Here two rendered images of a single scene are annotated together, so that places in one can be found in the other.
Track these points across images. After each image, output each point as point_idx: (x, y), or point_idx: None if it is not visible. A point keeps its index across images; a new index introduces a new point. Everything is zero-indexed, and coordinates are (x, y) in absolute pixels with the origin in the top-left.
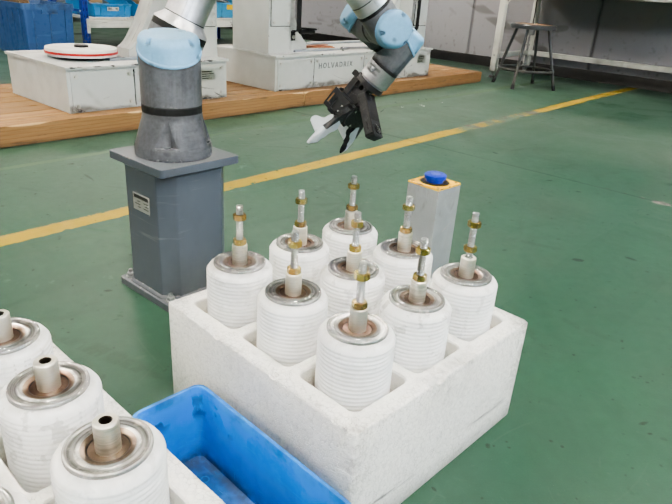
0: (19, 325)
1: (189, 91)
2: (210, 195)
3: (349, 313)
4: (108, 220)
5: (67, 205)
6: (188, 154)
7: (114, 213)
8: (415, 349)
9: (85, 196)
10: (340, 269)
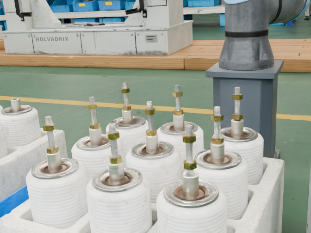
0: (26, 109)
1: (242, 20)
2: (249, 99)
3: (73, 161)
4: (285, 119)
5: (283, 106)
6: (233, 64)
7: (296, 117)
8: (89, 215)
9: (301, 104)
10: (145, 146)
